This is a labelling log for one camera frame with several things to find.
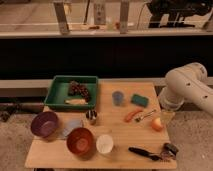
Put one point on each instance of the light blue towel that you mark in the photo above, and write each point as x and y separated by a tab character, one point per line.
76	123

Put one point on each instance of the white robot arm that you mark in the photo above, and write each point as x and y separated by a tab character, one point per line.
187	83

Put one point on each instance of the orange-brown bowl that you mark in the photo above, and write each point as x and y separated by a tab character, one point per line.
80	141

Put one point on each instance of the purple bowl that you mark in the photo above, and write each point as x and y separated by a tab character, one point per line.
44	124

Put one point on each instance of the blue plastic cup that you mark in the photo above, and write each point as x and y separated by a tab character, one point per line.
118	98

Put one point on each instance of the dark grape bunch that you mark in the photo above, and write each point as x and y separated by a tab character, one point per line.
76	88

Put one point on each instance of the small metal cup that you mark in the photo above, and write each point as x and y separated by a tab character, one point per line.
91	116

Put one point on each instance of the yellow banana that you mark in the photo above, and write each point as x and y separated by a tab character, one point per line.
76	102

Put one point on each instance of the orange carrot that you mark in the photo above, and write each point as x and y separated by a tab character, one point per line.
130	115

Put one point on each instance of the green sponge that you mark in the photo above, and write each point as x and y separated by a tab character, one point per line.
139	100

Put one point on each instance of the green plastic tray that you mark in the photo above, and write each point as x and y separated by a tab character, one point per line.
58	92

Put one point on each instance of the metal fork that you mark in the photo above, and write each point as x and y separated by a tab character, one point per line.
138	119

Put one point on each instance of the white cup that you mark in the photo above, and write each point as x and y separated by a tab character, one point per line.
104	144

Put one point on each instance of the orange fruit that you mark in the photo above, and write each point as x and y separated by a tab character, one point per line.
157	125

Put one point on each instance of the dark small object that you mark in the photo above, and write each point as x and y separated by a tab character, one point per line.
169	151

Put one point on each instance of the black machine in background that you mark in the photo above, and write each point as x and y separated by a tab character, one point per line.
177	9

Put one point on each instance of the grey metal post middle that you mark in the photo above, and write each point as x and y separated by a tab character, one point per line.
99	12

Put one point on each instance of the grey metal post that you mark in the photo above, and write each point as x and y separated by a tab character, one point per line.
99	12
61	17
124	9

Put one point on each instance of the black handled brush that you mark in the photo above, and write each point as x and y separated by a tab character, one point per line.
144	153

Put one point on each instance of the grey metal post right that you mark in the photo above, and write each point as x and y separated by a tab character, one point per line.
124	9

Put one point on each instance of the grey metal post left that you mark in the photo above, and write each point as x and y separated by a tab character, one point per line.
61	17

